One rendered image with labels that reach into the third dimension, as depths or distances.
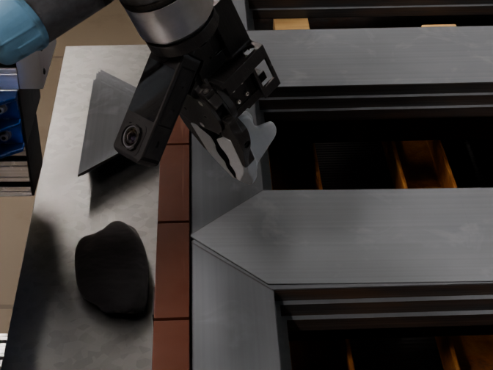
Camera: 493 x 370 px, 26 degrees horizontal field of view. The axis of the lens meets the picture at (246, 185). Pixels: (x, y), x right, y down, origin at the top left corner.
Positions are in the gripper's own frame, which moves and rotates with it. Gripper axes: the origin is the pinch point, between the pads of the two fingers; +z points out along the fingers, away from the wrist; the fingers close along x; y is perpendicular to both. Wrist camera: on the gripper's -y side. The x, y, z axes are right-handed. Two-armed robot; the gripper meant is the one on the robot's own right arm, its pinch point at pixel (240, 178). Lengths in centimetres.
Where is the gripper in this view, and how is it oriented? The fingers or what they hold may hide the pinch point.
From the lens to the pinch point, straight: 111.1
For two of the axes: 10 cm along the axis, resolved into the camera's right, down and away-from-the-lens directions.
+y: 6.5, -6.9, 3.2
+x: -6.7, -3.3, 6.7
